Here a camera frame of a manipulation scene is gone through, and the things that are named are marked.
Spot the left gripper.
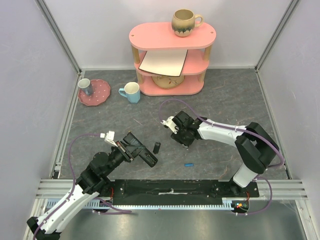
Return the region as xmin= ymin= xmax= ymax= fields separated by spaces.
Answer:
xmin=102 ymin=139 xmax=146 ymax=177

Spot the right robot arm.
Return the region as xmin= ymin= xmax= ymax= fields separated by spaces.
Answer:
xmin=161 ymin=111 xmax=280 ymax=197

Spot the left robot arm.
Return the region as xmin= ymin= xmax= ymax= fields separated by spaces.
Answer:
xmin=27 ymin=141 xmax=158 ymax=240

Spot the beige floral bowl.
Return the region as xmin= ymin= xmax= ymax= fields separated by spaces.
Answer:
xmin=151 ymin=75 xmax=185 ymax=89

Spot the blue battery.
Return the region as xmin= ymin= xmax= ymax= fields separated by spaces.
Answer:
xmin=184 ymin=163 xmax=194 ymax=167

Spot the light blue mug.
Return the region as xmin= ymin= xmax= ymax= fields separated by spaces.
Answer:
xmin=118 ymin=82 xmax=141 ymax=104

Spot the white square plate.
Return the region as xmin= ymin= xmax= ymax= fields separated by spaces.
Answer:
xmin=138 ymin=49 xmax=188 ymax=77

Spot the pink dotted plate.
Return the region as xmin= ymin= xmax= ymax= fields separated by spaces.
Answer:
xmin=78 ymin=79 xmax=111 ymax=107

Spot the grey small mug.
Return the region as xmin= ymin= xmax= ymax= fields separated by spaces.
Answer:
xmin=77 ymin=78 xmax=94 ymax=96

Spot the pink three-tier shelf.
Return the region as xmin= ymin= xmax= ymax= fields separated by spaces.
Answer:
xmin=129 ymin=22 xmax=216 ymax=96

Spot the beige ceramic mug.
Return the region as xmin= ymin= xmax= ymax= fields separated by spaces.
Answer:
xmin=171 ymin=9 xmax=204 ymax=37

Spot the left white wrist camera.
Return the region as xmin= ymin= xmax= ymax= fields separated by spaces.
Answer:
xmin=99 ymin=130 xmax=117 ymax=147

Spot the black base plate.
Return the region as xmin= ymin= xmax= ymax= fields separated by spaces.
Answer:
xmin=100 ymin=179 xmax=260 ymax=198

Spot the aluminium front rail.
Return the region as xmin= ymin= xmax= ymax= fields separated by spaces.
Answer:
xmin=36 ymin=179 xmax=308 ymax=200

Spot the grey slotted cable duct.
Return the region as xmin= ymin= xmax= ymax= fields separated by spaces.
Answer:
xmin=46 ymin=197 xmax=251 ymax=210

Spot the right aluminium frame post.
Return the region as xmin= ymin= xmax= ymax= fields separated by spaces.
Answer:
xmin=254 ymin=0 xmax=301 ymax=72

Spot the aluminium frame post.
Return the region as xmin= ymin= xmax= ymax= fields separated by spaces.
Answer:
xmin=254 ymin=0 xmax=301 ymax=72
xmin=34 ymin=0 xmax=83 ymax=73

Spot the left aluminium frame post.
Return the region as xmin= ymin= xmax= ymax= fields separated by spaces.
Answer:
xmin=34 ymin=0 xmax=83 ymax=73

